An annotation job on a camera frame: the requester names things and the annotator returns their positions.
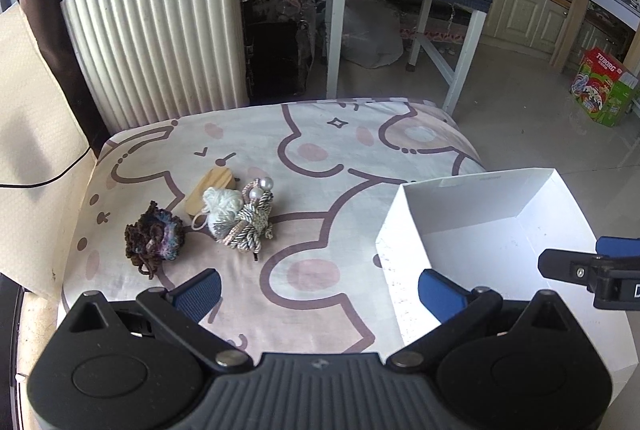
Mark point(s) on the brown crochet scrunchie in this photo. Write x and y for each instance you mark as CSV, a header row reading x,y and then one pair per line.
x,y
152,240

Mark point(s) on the cream kitchen cabinet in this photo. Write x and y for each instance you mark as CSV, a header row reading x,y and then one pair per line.
x,y
515,18

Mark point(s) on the white table frame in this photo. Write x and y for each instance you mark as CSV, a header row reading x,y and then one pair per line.
x,y
336,45

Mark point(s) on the white cardboard box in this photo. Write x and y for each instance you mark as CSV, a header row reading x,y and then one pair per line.
x,y
475,210

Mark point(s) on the oval wooden piece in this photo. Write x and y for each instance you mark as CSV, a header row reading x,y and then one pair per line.
x,y
210,190

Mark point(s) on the white ribbed suitcase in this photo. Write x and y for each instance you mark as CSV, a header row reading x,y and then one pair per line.
x,y
150,25

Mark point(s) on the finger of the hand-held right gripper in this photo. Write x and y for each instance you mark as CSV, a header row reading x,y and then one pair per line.
x,y
565,265
620,247

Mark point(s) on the white plastic bag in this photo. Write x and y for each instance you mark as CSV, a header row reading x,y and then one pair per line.
x,y
370,35

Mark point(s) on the wooden table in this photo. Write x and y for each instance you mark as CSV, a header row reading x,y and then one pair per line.
x,y
575,25

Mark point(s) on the colourful green carton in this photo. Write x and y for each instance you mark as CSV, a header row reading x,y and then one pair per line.
x,y
597,85

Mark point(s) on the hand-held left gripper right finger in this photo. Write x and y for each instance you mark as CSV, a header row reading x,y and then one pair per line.
x,y
440,292

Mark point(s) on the white yarn pompom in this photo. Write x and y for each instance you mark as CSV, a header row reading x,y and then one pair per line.
x,y
222,205

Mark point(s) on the black suitcase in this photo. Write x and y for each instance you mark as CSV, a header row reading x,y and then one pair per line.
x,y
275,60

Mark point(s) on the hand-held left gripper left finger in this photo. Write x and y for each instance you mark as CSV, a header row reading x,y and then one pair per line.
x,y
197,292

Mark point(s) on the cartoon printed blanket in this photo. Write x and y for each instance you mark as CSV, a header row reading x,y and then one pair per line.
x,y
260,130

